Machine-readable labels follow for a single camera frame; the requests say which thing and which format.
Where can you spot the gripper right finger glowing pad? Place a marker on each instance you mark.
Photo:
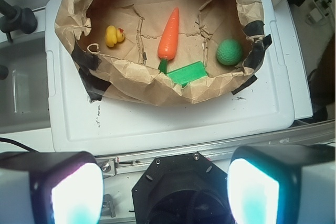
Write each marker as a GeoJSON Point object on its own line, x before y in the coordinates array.
{"type": "Point", "coordinates": [282, 184]}

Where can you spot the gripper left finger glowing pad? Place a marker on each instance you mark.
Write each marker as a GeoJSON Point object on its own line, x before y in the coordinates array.
{"type": "Point", "coordinates": [50, 187]}

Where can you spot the green dimpled ball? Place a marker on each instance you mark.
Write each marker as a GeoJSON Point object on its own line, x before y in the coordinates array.
{"type": "Point", "coordinates": [229, 52]}

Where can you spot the white plastic lid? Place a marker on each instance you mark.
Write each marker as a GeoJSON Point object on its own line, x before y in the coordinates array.
{"type": "Point", "coordinates": [279, 96]}

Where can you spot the green plastic block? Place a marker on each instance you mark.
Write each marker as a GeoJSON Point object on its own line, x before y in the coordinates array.
{"type": "Point", "coordinates": [189, 73]}

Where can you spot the yellow rubber duck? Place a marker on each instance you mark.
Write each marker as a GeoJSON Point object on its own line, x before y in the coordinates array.
{"type": "Point", "coordinates": [113, 36]}

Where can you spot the orange toy carrot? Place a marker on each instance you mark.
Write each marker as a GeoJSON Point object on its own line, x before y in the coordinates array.
{"type": "Point", "coordinates": [167, 47]}

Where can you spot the black clamp knob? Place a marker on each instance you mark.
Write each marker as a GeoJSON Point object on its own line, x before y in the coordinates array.
{"type": "Point", "coordinates": [17, 18]}

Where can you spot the brown paper bag tray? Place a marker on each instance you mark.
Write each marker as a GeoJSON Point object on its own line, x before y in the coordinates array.
{"type": "Point", "coordinates": [129, 71]}

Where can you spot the silver corner bracket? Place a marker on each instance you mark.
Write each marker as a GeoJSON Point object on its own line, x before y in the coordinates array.
{"type": "Point", "coordinates": [108, 209]}

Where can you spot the aluminium extrusion rail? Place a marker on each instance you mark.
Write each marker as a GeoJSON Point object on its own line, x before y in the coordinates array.
{"type": "Point", "coordinates": [314, 133]}

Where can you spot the black octagonal mount plate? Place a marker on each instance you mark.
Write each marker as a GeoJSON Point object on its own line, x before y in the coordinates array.
{"type": "Point", "coordinates": [186, 188]}

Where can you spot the white connector with wires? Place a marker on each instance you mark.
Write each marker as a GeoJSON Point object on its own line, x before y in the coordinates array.
{"type": "Point", "coordinates": [320, 10]}

